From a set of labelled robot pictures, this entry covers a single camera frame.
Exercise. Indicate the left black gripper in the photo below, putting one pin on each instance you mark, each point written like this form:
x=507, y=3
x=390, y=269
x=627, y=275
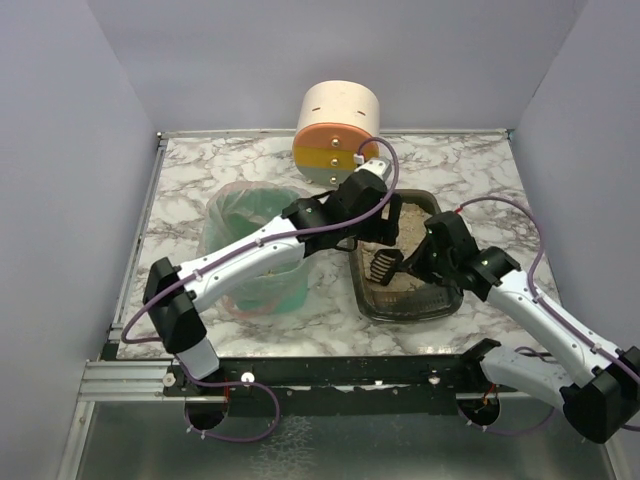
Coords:
x=382, y=230

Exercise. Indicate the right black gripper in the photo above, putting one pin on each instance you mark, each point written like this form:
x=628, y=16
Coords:
x=420, y=260

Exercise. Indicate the black slotted litter scoop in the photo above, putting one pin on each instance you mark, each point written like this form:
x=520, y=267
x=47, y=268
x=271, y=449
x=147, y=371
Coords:
x=384, y=265

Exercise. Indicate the dark litter box tray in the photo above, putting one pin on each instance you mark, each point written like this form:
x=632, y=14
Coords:
x=405, y=298

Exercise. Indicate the green bucket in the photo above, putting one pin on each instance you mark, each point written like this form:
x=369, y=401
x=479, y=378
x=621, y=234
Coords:
x=270, y=290

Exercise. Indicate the clear plastic bag liner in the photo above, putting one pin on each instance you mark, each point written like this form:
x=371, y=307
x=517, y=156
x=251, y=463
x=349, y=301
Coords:
x=235, y=210

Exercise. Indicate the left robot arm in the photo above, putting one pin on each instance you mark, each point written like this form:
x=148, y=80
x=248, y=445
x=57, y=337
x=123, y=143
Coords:
x=175, y=296

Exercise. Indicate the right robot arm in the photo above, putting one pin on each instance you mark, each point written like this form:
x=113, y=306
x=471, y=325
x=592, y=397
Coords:
x=592, y=381

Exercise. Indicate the round three-drawer storage box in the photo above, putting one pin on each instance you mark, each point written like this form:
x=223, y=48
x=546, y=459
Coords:
x=336, y=118

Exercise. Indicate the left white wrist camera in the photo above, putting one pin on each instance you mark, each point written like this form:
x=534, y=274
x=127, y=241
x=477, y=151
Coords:
x=380, y=167

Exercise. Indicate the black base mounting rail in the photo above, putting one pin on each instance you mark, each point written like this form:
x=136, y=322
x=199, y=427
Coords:
x=335, y=386

